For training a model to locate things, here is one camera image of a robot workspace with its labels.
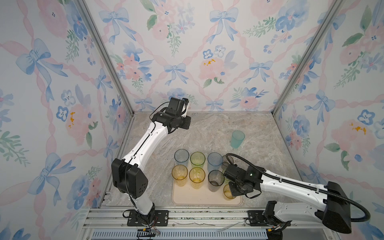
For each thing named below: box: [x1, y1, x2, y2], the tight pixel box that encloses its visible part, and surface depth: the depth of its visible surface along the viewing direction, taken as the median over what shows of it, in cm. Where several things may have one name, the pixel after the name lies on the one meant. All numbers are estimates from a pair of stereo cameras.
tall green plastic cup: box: [190, 151, 206, 168], surface depth 83 cm
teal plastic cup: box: [231, 130, 245, 149], surface depth 96 cm
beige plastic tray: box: [172, 179, 243, 206], surface depth 82 cm
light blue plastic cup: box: [174, 148, 190, 167], surface depth 84 cm
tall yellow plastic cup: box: [189, 166, 206, 190], surface depth 78 cm
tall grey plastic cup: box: [207, 169, 225, 193], surface depth 82 cm
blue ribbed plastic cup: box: [207, 152, 223, 172], surface depth 83 cm
